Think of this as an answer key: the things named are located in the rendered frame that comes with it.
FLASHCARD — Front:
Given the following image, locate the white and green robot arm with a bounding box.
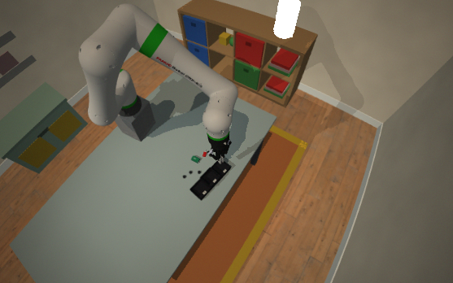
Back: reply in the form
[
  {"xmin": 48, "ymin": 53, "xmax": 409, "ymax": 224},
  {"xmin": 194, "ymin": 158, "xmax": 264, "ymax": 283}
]
[{"xmin": 79, "ymin": 3, "xmax": 238, "ymax": 147}]

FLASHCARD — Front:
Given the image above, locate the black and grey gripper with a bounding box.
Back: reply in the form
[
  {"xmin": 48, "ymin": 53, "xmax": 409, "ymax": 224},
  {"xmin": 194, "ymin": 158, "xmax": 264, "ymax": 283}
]
[{"xmin": 207, "ymin": 140, "xmax": 232, "ymax": 164}]

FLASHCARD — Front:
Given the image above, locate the black rack of three bins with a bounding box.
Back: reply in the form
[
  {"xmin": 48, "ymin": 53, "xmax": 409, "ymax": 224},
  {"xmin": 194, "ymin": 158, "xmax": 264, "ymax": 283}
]
[{"xmin": 190, "ymin": 161, "xmax": 231, "ymax": 201}]

